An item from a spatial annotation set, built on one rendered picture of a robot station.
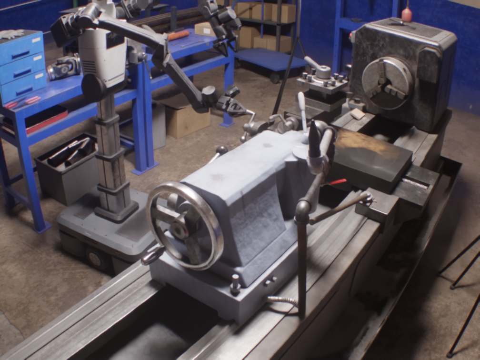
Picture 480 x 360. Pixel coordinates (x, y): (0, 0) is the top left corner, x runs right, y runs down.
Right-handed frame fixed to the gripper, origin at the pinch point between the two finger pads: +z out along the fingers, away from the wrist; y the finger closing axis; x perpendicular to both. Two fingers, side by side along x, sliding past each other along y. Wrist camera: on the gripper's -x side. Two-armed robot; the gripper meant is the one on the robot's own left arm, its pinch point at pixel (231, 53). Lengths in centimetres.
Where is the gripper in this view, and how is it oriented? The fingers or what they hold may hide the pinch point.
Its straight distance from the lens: 214.4
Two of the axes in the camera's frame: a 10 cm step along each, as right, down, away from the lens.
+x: -7.9, 2.3, 5.6
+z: 4.3, 8.7, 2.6
